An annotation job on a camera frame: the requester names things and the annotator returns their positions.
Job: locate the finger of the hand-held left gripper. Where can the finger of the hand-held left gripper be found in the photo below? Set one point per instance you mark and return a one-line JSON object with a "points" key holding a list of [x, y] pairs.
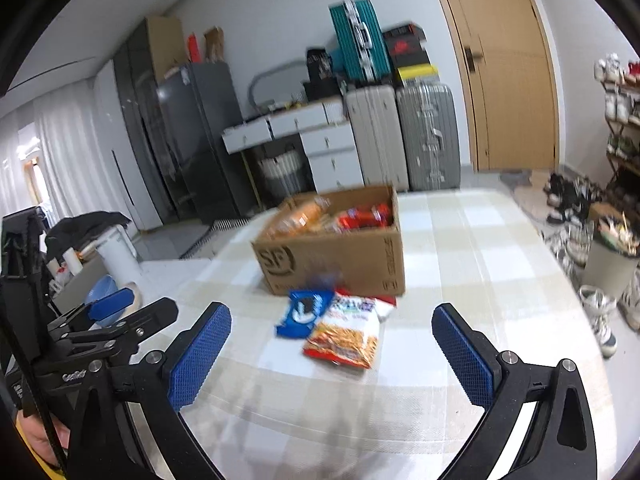
{"points": [[110, 306], [145, 317]]}

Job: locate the yellow black shoe box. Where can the yellow black shoe box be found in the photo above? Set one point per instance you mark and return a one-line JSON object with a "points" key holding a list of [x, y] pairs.
{"points": [[417, 74]]}

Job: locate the pile of shoes on floor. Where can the pile of shoes on floor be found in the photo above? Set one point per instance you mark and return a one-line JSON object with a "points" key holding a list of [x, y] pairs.
{"points": [[570, 210]]}

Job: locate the white sneaker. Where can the white sneaker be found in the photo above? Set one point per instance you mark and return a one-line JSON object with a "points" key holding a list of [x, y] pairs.
{"points": [[597, 315]]}

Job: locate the rows of shoes on rack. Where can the rows of shoes on rack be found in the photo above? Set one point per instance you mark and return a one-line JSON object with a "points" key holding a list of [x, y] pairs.
{"points": [[620, 105]]}

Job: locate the red pack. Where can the red pack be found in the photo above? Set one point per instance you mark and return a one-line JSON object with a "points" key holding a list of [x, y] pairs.
{"points": [[194, 49]]}

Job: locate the grey trash bin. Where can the grey trash bin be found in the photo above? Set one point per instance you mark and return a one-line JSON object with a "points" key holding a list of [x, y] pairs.
{"points": [[607, 265]]}

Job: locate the teal suitcase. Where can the teal suitcase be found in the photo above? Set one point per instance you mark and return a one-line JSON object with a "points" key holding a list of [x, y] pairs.
{"points": [[357, 40]]}

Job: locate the white plastic bottle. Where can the white plastic bottle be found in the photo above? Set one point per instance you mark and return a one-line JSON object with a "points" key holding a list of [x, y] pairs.
{"points": [[70, 262]]}

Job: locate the wooden door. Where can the wooden door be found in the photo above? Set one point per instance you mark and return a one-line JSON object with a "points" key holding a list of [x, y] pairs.
{"points": [[500, 60]]}

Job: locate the orange red snack packet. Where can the orange red snack packet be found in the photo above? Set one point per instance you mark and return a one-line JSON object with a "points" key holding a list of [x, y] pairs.
{"points": [[345, 340]]}

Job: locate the person's left hand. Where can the person's left hand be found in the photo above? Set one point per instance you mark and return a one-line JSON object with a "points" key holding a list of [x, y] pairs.
{"points": [[42, 442]]}

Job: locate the black red shoe box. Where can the black red shoe box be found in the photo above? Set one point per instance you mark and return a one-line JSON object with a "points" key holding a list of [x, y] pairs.
{"points": [[405, 45]]}

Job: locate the white drawer desk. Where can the white drawer desk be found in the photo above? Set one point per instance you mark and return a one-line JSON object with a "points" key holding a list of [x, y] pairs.
{"points": [[325, 145]]}

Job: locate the silver suitcase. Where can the silver suitcase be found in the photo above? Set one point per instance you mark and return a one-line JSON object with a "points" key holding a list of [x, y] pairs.
{"points": [[430, 135]]}

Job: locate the dark refrigerator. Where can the dark refrigerator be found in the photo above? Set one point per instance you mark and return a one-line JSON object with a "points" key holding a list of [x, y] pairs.
{"points": [[200, 145]]}

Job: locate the white curtain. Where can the white curtain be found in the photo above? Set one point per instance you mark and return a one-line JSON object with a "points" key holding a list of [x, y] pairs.
{"points": [[60, 160]]}

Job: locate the beige checked tablecloth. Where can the beige checked tablecloth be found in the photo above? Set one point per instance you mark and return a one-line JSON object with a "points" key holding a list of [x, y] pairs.
{"points": [[475, 260]]}

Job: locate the black bag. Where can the black bag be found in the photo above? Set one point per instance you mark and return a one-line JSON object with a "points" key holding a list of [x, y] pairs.
{"points": [[322, 72]]}

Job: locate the grey curved pipe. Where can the grey curved pipe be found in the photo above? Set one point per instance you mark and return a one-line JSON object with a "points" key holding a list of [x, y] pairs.
{"points": [[265, 76]]}

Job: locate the red snack packets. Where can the red snack packets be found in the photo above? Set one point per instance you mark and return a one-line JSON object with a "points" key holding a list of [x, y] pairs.
{"points": [[365, 217]]}

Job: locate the tall dark wardrobe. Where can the tall dark wardrobe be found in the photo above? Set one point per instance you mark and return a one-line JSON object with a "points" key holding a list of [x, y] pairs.
{"points": [[132, 150]]}

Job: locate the brown cardboard box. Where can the brown cardboard box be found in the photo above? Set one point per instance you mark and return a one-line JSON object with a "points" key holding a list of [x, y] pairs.
{"points": [[345, 265]]}

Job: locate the blue basin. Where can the blue basin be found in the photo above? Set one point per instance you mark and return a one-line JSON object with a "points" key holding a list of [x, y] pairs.
{"points": [[102, 287]]}

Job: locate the white bucket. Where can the white bucket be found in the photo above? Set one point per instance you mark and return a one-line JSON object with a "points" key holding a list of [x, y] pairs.
{"points": [[117, 260]]}

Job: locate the orange bread packet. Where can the orange bread packet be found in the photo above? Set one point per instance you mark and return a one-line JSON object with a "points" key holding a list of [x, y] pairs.
{"points": [[300, 215]]}

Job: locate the beige suitcase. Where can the beige suitcase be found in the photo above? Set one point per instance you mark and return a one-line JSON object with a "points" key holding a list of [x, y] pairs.
{"points": [[377, 135]]}

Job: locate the metal shoe rack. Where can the metal shoe rack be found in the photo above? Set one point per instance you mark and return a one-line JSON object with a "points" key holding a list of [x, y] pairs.
{"points": [[617, 170]]}

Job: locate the woven laundry basket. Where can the woven laundry basket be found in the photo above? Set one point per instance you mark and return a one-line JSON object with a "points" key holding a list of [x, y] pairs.
{"points": [[280, 172]]}

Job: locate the blue cookie packet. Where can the blue cookie packet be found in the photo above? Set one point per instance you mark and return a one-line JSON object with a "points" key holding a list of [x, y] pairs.
{"points": [[302, 312]]}

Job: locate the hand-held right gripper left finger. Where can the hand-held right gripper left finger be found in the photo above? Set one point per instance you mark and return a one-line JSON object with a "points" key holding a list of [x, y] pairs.
{"points": [[200, 355]]}

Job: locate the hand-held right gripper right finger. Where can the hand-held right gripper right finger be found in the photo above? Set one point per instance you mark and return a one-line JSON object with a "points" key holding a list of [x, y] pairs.
{"points": [[465, 355]]}

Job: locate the tall brown carton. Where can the tall brown carton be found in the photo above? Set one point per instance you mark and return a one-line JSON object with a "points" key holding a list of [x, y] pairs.
{"points": [[167, 45]]}

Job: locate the black cloth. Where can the black cloth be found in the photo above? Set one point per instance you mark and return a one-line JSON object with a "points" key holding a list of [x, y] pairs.
{"points": [[87, 230]]}

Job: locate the brown paper bag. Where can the brown paper bag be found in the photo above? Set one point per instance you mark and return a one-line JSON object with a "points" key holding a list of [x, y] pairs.
{"points": [[214, 45]]}

